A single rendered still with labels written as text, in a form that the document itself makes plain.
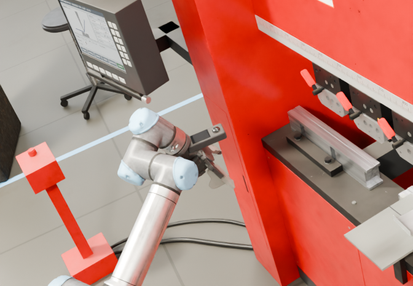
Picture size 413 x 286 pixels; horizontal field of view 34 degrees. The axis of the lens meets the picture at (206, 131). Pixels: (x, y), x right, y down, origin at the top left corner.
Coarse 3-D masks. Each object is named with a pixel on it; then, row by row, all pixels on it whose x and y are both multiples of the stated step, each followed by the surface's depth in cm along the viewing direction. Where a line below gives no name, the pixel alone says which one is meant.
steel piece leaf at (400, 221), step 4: (408, 212) 207; (412, 212) 206; (400, 216) 206; (404, 216) 206; (408, 216) 206; (412, 216) 205; (396, 220) 204; (400, 220) 205; (404, 220) 205; (408, 220) 204; (412, 220) 204; (400, 224) 203; (404, 224) 204; (408, 224) 203; (412, 224) 203; (404, 228) 201; (408, 228) 202; (412, 228) 202; (408, 232) 200; (412, 232) 200
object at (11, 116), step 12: (0, 84) 491; (0, 96) 485; (0, 108) 479; (12, 108) 503; (0, 120) 473; (12, 120) 496; (0, 132) 467; (12, 132) 490; (0, 144) 461; (12, 144) 484; (0, 156) 456; (12, 156) 477; (0, 168) 452; (0, 180) 457
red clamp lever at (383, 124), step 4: (380, 120) 196; (384, 120) 196; (380, 124) 195; (384, 124) 195; (388, 124) 196; (384, 128) 195; (388, 128) 195; (384, 132) 196; (388, 132) 194; (392, 132) 195; (388, 136) 194; (392, 136) 194; (392, 140) 195; (396, 140) 194; (400, 140) 194; (404, 140) 195; (392, 144) 194; (396, 144) 194; (400, 144) 194; (396, 148) 194
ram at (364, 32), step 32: (256, 0) 242; (288, 0) 219; (352, 0) 184; (384, 0) 171; (288, 32) 231; (320, 32) 210; (352, 32) 193; (384, 32) 178; (320, 64) 221; (352, 64) 202; (384, 64) 186
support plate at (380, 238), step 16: (400, 208) 210; (368, 224) 208; (384, 224) 206; (352, 240) 204; (368, 240) 203; (384, 240) 201; (400, 240) 199; (368, 256) 198; (384, 256) 196; (400, 256) 195
